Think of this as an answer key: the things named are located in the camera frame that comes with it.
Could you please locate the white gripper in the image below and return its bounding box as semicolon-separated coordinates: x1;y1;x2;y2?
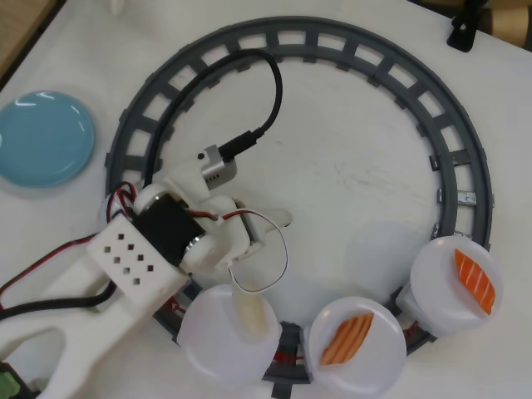
194;194;294;272

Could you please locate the pale beige sushi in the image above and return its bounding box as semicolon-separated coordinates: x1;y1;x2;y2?
231;289;268;342

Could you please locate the light orange striped salmon sushi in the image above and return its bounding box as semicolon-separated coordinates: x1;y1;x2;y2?
318;313;375;367

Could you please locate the dark orange salmon sushi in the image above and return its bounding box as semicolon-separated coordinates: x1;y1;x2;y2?
453;248;497;318

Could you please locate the blue round dish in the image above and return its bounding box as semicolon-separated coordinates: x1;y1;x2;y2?
0;89;97;190

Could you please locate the white round plate train car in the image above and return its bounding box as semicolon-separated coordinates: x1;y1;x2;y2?
304;296;407;397
177;284;284;386
394;235;503;338

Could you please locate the black clamp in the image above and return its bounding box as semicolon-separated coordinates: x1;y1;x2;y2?
446;0;480;53

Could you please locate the brown cardboard tube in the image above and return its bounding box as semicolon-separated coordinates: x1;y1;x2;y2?
473;0;532;47

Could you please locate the green black circuit board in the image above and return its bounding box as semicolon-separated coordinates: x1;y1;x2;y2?
0;360;26;398

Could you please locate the red white gripper servo wire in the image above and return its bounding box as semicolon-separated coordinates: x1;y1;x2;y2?
189;209;289;294

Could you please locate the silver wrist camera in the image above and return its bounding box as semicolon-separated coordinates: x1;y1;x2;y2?
195;143;239;187

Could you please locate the black USB cable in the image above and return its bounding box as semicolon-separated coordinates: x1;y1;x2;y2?
0;48;285;322

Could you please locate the grey circular toy rail track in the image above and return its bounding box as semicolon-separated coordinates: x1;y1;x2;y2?
103;15;495;397

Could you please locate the red black servo wire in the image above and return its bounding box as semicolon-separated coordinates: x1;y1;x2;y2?
0;182;143;294

